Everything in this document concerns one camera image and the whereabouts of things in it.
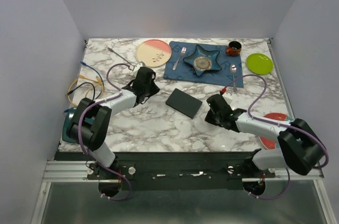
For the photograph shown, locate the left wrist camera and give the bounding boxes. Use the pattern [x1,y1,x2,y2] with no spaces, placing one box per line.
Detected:
[132,61,146,76]

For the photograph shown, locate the yellow ethernet cable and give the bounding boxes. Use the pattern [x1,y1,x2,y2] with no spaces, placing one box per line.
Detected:
[67,74,104,106]
[84,76,105,100]

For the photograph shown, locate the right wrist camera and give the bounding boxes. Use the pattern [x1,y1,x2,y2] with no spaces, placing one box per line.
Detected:
[224,95,233,105]

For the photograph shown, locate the blue ethernet cable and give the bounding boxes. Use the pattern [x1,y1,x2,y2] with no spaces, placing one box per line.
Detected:
[63,61,105,113]

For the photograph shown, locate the pink cream round plate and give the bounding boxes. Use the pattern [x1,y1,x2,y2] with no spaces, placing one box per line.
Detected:
[135,39,172,68]

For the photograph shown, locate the aluminium rail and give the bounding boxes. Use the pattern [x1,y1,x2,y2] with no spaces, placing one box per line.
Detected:
[42,160,324,182]

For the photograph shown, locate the grey ethernet cable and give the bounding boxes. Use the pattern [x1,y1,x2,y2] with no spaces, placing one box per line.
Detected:
[106,46,135,67]

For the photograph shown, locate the green round plate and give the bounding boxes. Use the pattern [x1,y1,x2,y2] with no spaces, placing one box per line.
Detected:
[246,53,274,75]

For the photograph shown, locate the dark grey network switch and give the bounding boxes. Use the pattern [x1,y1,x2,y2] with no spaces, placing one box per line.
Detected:
[165,88,202,119]

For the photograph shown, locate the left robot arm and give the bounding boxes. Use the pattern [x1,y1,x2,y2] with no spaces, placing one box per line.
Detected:
[66,67,159,179]

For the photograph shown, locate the silver fork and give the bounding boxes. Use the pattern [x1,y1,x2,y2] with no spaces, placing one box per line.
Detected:
[173,47,186,70]

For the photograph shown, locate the orange brown mug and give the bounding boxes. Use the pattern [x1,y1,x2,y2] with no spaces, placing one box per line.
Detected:
[226,41,242,57]

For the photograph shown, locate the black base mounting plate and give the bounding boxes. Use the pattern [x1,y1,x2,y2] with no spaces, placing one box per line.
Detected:
[55,151,275,193]

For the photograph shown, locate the red teal patterned plate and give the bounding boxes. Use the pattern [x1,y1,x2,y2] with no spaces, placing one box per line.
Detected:
[259,112,293,150]

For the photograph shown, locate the blue star shaped dish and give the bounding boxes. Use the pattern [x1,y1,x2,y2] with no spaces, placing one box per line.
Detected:
[183,44,222,76]

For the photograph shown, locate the silver spoon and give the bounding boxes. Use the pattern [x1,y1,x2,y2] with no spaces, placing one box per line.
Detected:
[229,64,237,93]

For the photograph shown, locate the blue cloth placemat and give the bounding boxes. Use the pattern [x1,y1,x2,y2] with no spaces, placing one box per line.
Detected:
[164,41,243,86]

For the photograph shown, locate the teal square plate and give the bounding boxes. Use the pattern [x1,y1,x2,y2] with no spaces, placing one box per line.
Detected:
[61,107,78,144]

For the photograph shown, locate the black power cable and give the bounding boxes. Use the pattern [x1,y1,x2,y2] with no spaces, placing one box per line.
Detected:
[68,82,96,100]

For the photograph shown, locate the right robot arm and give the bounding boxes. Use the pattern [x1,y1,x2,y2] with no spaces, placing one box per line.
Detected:
[205,94,326,177]

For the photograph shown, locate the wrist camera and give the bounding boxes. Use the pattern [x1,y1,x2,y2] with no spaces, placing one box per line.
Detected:
[224,95,233,105]
[132,61,146,76]

